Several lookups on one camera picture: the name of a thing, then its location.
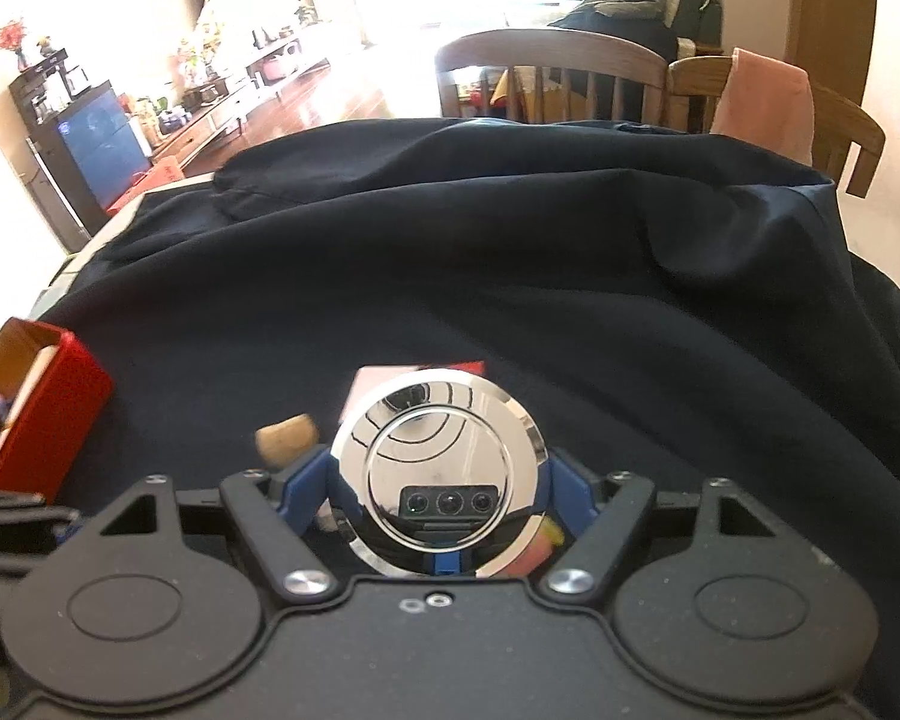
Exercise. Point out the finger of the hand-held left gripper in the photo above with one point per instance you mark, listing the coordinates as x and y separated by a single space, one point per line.
22 529

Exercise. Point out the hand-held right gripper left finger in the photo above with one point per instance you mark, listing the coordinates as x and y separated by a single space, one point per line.
304 491

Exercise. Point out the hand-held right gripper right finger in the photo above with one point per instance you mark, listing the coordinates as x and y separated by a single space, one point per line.
574 495

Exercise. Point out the red box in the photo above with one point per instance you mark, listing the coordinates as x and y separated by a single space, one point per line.
52 420

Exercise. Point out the round chrome push-button disc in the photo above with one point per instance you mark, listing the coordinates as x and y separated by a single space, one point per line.
435 457

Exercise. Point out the red snack packet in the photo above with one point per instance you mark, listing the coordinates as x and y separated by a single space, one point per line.
469 367

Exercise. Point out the brown cork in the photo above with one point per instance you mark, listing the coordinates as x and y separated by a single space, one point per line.
285 439

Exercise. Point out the white flat square box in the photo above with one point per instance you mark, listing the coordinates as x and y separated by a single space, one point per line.
364 390

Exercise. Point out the dark navy cloth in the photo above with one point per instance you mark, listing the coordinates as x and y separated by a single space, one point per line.
495 277

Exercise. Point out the black cabinet with blue panel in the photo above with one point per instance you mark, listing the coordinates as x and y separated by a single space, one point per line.
94 142

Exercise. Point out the low white media cabinet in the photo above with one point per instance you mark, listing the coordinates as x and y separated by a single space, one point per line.
225 101

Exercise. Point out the pink towel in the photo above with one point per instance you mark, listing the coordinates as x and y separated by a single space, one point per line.
761 105

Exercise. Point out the wooden slat-back chair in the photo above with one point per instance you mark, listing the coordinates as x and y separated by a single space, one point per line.
555 52

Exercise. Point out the wooden chair with towel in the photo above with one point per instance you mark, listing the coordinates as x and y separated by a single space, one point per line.
844 120

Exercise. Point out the pile of clothes on sofa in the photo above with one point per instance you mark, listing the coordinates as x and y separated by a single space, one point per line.
630 7

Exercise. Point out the red flower bouquet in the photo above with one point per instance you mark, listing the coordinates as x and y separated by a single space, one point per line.
6 37

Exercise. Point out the wooden door frame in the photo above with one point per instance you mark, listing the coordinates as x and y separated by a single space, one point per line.
832 7

